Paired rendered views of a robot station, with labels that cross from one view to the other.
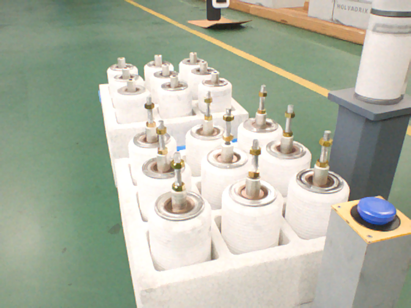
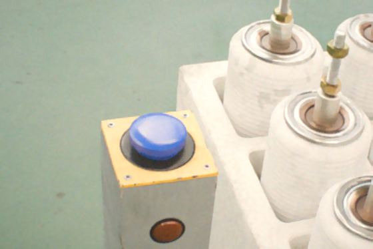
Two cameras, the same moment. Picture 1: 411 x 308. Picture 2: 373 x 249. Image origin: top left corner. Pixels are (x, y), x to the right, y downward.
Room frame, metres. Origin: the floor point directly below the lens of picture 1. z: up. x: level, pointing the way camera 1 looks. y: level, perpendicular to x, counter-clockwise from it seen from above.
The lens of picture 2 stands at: (0.37, -0.64, 0.71)
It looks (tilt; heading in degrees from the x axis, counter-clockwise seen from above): 39 degrees down; 86
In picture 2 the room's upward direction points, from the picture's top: 6 degrees clockwise
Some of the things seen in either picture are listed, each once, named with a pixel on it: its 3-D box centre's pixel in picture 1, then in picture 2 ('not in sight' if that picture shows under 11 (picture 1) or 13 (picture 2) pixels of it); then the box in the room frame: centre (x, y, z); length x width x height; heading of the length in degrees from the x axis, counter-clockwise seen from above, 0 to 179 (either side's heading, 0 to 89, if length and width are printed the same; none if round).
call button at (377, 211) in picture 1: (375, 212); (157, 140); (0.36, -0.20, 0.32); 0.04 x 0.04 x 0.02
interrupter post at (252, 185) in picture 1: (252, 185); (327, 106); (0.50, -0.08, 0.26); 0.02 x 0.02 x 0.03
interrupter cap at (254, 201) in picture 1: (252, 192); (324, 118); (0.50, -0.08, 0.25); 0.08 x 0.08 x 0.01
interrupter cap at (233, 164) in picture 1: (227, 157); not in sight; (0.62, -0.04, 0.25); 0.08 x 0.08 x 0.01
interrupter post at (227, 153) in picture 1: (227, 151); not in sight; (0.62, -0.04, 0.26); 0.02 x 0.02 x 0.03
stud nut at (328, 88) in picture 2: (254, 172); (331, 84); (0.50, -0.08, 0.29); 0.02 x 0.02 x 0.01; 50
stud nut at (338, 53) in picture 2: (255, 150); (338, 48); (0.50, -0.08, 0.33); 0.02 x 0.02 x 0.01; 50
